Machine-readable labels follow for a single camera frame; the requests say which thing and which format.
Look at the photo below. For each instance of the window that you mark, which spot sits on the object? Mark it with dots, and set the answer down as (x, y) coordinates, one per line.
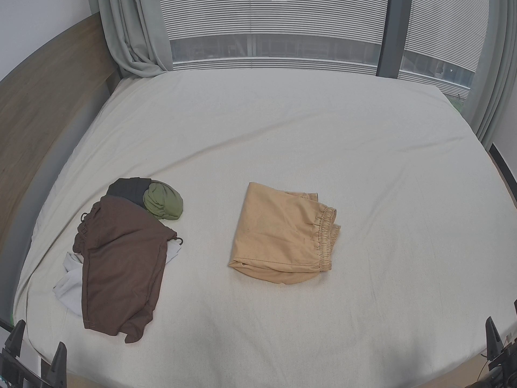
(282, 10)

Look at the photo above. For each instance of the green garment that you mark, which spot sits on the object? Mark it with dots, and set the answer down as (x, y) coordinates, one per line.
(163, 200)

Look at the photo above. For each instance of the grey-green curtain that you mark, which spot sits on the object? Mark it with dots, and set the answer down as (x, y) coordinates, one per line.
(499, 55)
(129, 22)

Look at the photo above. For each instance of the bed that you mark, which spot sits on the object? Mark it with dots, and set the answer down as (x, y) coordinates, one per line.
(307, 135)

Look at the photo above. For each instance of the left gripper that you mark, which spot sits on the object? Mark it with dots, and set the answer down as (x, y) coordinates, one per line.
(24, 372)

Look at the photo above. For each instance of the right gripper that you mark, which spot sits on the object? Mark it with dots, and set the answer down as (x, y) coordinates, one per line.
(503, 360)

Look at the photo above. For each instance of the black garment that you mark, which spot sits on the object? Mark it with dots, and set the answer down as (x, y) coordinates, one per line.
(127, 188)

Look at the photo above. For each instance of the white garment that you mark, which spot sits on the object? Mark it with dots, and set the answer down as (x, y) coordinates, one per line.
(70, 287)

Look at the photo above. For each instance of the tan shorts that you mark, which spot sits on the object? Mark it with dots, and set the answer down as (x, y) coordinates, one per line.
(278, 237)

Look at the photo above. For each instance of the brown shorts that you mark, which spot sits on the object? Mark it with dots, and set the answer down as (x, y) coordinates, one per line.
(121, 265)

